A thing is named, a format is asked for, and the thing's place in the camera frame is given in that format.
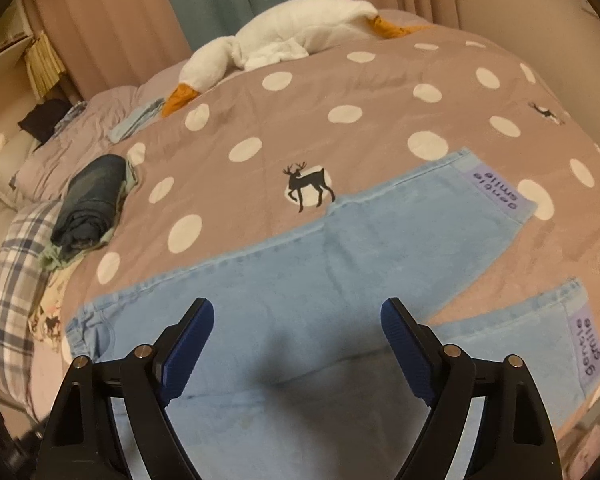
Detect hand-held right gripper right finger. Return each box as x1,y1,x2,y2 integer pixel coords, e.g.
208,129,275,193
381,298,563,480

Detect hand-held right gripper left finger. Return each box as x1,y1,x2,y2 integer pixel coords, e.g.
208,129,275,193
39,298,215,480

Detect light blue pants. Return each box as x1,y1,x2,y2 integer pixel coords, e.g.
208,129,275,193
65,147,600,480

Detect animal print pillow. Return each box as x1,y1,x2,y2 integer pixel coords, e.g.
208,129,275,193
27,265,76,356

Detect blue plaid pillow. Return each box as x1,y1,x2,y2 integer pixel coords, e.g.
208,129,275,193
0,200,68,356

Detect folded dark jeans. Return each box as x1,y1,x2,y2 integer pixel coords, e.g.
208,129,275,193
51,155,127,261

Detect polka dot deer blanket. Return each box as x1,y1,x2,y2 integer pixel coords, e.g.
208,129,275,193
60,7,600,461

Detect lilac crumpled quilt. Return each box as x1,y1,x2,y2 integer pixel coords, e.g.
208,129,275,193
0,85,146,211

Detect folded light blue cloth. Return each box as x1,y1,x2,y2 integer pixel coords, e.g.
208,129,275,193
109,97,167,143

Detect black cloth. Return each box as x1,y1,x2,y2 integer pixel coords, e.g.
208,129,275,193
18,99,73,143

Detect straw-coloured woven item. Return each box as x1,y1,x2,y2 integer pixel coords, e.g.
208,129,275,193
25,30,68,98

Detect pink curtain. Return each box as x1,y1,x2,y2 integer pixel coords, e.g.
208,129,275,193
20,0,461,106

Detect white goose plush toy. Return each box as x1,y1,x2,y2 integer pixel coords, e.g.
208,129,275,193
161,0,412,118

